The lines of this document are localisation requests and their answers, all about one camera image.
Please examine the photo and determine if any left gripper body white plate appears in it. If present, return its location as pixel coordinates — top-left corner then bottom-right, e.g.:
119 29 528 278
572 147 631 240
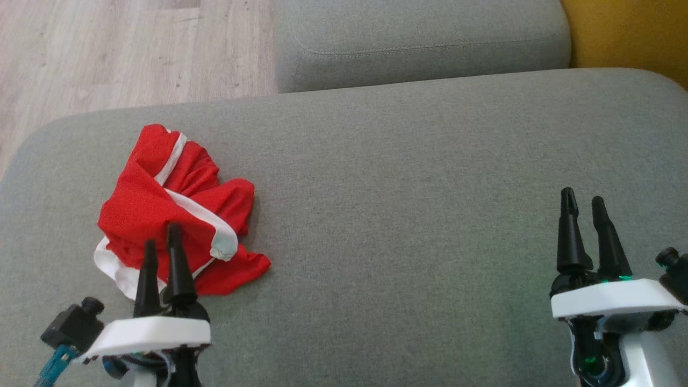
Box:
81 301 211 387

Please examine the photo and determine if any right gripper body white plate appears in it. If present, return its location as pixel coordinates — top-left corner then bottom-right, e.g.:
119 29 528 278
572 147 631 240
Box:
549 269 687 387

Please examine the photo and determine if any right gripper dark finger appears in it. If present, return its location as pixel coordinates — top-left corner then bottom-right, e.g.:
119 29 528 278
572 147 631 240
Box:
556 187 593 274
591 196 633 280

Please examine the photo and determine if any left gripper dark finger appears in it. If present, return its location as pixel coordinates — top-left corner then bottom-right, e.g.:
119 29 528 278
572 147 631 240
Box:
133 239 162 318
163 223 198 308

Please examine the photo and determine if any red shorts white waistband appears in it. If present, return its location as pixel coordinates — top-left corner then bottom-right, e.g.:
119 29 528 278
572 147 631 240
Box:
98 124 256 261

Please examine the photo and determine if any grey sofa cushion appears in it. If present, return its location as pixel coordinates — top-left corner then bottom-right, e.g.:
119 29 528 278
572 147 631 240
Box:
274 0 571 94

